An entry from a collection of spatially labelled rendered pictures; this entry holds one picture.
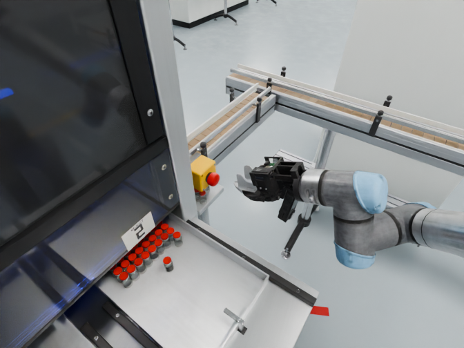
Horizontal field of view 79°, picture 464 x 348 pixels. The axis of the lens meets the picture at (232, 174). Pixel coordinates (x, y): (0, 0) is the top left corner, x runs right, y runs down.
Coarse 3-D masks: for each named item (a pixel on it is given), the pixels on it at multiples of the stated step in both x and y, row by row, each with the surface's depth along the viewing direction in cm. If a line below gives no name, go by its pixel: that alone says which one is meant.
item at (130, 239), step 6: (144, 216) 65; (150, 216) 67; (138, 222) 64; (144, 222) 66; (150, 222) 68; (132, 228) 63; (138, 228) 65; (144, 228) 67; (150, 228) 69; (126, 234) 62; (132, 234) 64; (144, 234) 68; (126, 240) 63; (132, 240) 65; (138, 240) 67; (126, 246) 64; (132, 246) 66
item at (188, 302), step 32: (160, 256) 76; (192, 256) 76; (224, 256) 76; (128, 288) 70; (160, 288) 70; (192, 288) 70; (224, 288) 70; (256, 288) 70; (160, 320) 65; (192, 320) 65; (224, 320) 65
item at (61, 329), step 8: (56, 320) 65; (64, 320) 65; (48, 328) 64; (56, 328) 64; (64, 328) 64; (72, 328) 64; (40, 336) 62; (48, 336) 62; (56, 336) 62; (64, 336) 62; (72, 336) 62; (80, 336) 62; (32, 344) 61; (40, 344) 61; (48, 344) 61; (56, 344) 61; (64, 344) 61; (72, 344) 61; (80, 344) 61; (88, 344) 58
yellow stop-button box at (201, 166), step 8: (192, 160) 81; (200, 160) 81; (208, 160) 81; (192, 168) 79; (200, 168) 79; (208, 168) 80; (200, 176) 78; (208, 176) 80; (200, 184) 80; (208, 184) 83
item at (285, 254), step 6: (312, 210) 184; (318, 210) 198; (300, 216) 178; (300, 222) 175; (306, 222) 175; (300, 228) 173; (294, 234) 172; (288, 240) 173; (294, 240) 170; (288, 246) 169; (282, 252) 174; (288, 252) 171; (288, 258) 171
